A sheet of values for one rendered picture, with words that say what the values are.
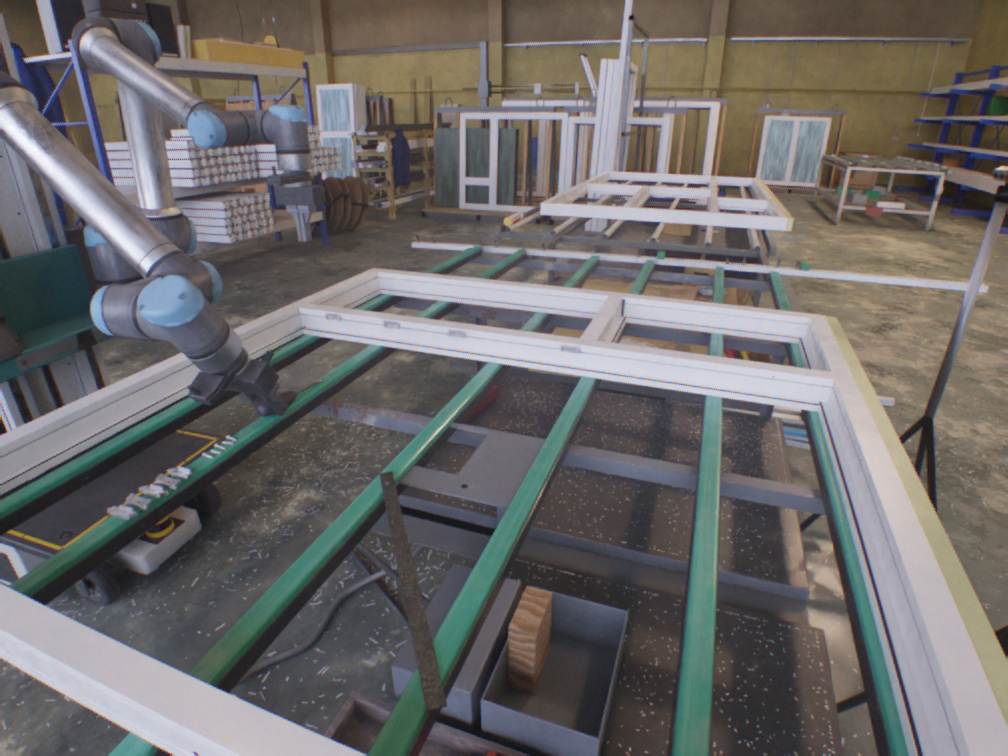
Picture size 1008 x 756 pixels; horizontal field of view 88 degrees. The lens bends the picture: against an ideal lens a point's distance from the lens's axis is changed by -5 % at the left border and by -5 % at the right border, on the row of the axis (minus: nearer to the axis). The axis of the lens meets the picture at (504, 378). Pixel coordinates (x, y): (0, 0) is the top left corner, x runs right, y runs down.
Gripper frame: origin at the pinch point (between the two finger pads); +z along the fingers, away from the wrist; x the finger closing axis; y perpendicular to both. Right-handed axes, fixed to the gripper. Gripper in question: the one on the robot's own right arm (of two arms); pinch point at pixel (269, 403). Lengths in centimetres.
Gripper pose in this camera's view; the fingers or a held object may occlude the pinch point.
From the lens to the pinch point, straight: 123.9
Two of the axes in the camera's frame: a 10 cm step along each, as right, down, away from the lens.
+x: -9.4, -1.5, 3.1
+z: 1.8, 5.6, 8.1
